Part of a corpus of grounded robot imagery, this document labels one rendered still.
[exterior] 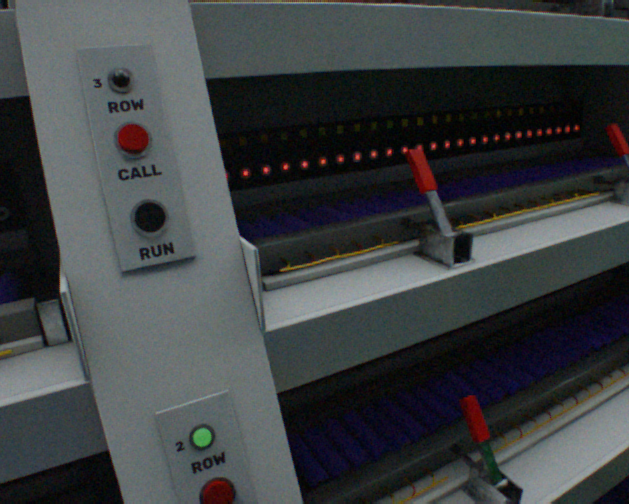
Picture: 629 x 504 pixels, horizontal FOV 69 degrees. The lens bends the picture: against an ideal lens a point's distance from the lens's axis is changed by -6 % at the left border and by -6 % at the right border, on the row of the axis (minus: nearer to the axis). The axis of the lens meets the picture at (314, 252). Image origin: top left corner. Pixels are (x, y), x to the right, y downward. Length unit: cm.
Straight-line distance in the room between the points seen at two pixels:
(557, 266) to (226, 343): 28
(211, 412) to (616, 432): 39
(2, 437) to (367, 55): 32
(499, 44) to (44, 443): 43
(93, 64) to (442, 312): 27
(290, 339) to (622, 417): 37
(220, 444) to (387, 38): 29
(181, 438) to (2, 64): 22
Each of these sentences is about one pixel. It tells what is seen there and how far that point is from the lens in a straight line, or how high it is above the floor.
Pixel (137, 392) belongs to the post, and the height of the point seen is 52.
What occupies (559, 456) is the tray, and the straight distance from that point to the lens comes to 49.
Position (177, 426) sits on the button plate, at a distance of 28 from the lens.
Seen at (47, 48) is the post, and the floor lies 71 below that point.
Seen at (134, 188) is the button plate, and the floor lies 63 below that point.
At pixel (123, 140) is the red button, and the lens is 27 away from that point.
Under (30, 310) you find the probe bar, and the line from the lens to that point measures 31.
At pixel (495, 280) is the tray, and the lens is 38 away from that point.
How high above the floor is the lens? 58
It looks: 1 degrees down
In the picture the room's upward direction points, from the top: 13 degrees counter-clockwise
